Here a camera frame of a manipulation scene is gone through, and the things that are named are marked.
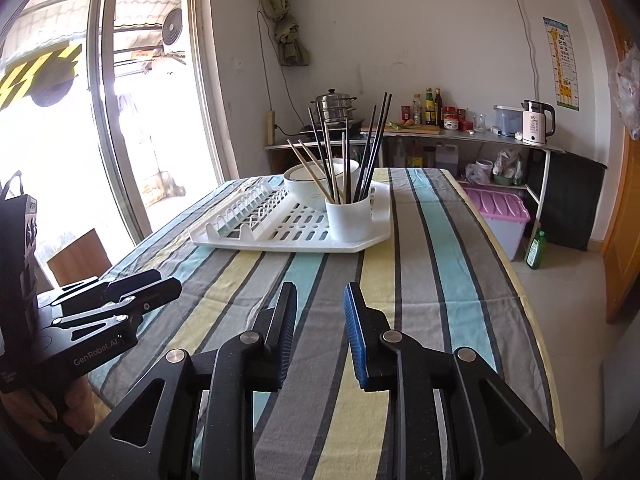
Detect plastic bags under counter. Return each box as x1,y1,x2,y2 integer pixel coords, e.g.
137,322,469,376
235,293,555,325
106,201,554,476
492,149,528,186

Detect dark plastic jug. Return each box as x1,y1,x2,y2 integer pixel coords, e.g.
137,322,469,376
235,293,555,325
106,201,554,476
435,142,460,176

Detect hanging plastic bag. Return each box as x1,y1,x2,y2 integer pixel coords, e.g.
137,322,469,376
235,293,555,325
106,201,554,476
607,42,640,141

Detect pink lid storage box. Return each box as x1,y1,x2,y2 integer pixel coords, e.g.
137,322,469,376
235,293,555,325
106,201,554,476
462,185,532,261

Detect outdoor air conditioner unit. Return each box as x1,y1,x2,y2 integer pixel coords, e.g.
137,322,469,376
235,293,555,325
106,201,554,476
161,7,186,53

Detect wooden cutting board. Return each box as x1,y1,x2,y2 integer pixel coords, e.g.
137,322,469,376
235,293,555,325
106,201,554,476
361,124,442,135

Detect person's left hand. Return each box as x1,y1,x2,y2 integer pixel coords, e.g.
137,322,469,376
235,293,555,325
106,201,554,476
0,370,96,436

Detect sliding glass door frame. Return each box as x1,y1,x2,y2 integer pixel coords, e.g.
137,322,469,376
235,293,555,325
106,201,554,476
85,0,241,241

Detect yellow and black sign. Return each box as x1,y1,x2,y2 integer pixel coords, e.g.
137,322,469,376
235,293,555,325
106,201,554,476
0,42,83,111

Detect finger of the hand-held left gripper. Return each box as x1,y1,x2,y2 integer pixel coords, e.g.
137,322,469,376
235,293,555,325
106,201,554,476
37,269,163,308
52,277,183,341

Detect black gas stove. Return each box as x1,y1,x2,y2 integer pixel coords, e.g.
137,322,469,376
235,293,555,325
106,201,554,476
299,119,366,141

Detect white electric kettle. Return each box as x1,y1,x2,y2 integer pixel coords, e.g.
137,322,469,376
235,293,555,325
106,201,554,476
521,100,557,147

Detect white ceramic bowl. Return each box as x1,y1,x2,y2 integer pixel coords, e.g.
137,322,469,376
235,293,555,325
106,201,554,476
283,158,360,186
285,177,331,210

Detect metal counter shelf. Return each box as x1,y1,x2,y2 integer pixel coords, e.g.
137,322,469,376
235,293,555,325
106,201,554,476
264,125,566,241

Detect white cup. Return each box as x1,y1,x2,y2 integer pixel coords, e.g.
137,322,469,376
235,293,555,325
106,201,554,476
325,186,373,243

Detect tied olive curtain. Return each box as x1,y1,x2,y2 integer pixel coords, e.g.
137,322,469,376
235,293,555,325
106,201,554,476
257,0,310,67

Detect wooden door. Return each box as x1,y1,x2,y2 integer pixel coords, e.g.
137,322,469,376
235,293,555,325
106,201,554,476
600,0,640,323

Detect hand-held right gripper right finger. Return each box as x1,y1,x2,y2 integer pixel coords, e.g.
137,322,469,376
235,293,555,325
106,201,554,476
342,282,583,480

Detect thin wall cable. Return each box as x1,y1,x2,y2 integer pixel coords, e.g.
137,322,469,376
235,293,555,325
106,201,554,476
501,0,540,105

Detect stainless steamer pot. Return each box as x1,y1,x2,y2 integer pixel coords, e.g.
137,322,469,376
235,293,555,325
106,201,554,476
315,89,358,123

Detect giraffe wall poster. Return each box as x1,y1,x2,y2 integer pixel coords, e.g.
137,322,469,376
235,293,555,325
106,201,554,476
542,16,583,112

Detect striped tablecloth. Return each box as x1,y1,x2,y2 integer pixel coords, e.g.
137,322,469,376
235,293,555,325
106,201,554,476
37,167,558,480

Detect black panel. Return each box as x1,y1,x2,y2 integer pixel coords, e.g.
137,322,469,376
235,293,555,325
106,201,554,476
527,147,608,252

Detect black power cable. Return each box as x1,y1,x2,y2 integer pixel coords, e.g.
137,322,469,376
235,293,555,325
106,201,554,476
256,7,303,136

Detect grey plastic container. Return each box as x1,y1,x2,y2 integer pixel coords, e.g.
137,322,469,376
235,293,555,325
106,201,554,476
493,105,526,137

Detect white plastic dish rack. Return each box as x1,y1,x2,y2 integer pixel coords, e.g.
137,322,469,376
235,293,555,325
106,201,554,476
189,177,392,253

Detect green plastic bottle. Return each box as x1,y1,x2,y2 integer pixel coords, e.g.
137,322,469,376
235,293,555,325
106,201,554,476
524,230,548,271

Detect brown wooden board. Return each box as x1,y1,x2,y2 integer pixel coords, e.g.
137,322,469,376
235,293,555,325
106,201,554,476
46,228,113,288

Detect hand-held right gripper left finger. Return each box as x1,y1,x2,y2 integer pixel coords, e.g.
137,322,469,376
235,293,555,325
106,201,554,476
57,282,297,480

